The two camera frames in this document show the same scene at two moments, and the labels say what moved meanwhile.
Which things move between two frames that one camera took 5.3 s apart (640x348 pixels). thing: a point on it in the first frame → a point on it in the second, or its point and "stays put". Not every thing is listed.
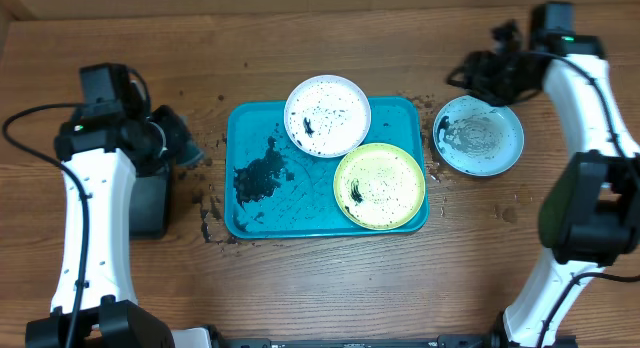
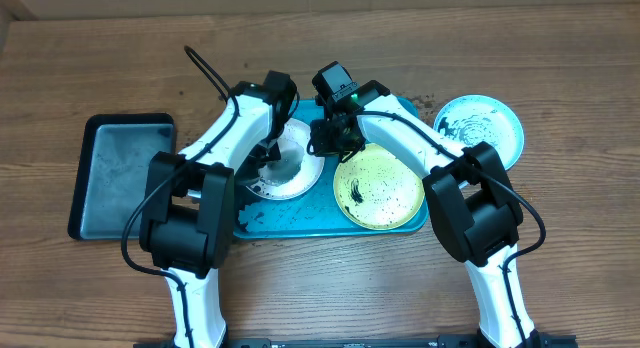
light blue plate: [477, 138] stays put
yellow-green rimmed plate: [379, 186] stays put
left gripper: [180, 133] → [273, 155]
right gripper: [479, 80] → [328, 147]
